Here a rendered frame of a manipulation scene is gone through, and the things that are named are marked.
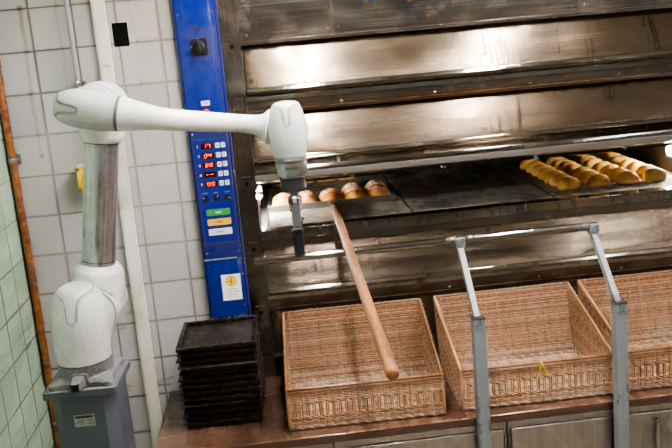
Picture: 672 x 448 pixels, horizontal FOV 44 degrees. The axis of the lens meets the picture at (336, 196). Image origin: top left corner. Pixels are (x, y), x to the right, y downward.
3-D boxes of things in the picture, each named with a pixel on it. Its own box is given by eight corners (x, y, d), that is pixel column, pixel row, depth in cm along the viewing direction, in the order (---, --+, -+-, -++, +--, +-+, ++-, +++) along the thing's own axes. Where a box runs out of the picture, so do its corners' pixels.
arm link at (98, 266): (62, 337, 252) (82, 313, 274) (116, 341, 253) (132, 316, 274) (65, 80, 237) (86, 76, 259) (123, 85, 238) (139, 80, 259)
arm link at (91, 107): (115, 91, 226) (126, 87, 239) (47, 83, 225) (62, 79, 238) (111, 139, 228) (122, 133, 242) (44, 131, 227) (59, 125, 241)
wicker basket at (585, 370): (434, 359, 339) (430, 294, 334) (571, 344, 342) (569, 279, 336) (460, 413, 291) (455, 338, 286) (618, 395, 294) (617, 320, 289)
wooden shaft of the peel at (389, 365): (400, 381, 182) (399, 368, 181) (386, 382, 182) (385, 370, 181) (337, 210, 349) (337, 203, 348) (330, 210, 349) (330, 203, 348)
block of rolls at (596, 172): (517, 168, 406) (517, 157, 405) (613, 159, 409) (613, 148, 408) (560, 192, 346) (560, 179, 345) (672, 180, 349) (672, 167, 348)
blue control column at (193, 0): (245, 345, 533) (206, -1, 490) (271, 342, 534) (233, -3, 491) (234, 517, 344) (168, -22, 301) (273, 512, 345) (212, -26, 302)
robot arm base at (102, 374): (42, 398, 231) (39, 379, 230) (64, 366, 252) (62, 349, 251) (109, 391, 231) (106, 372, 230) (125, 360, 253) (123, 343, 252)
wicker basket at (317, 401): (286, 376, 336) (279, 310, 330) (426, 361, 338) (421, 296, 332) (287, 433, 288) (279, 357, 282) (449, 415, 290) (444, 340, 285)
